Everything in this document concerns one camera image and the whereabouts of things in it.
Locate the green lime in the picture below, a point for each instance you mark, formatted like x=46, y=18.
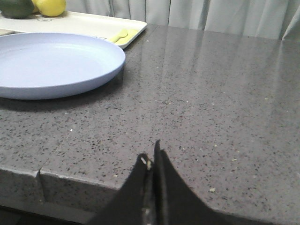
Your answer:
x=17, y=9

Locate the yellow lemon rear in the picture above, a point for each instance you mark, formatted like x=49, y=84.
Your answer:
x=35, y=10

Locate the yellow lemon front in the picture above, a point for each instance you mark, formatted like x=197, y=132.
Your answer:
x=51, y=8

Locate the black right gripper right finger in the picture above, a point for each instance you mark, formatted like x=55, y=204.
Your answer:
x=177, y=204

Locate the light blue plate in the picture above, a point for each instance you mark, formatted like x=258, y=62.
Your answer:
x=36, y=66

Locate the cream white tray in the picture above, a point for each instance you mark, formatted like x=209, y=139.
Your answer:
x=103, y=27

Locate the yellow plastic fork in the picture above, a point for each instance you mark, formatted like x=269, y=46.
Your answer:
x=126, y=40

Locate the yellow plastic knife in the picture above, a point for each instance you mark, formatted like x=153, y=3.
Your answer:
x=121, y=34

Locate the grey white curtain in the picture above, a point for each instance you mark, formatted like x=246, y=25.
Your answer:
x=275, y=19

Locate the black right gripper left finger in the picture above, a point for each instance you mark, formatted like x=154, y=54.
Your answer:
x=134, y=202

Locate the yellow lemon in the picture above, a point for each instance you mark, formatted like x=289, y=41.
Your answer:
x=51, y=8
x=35, y=10

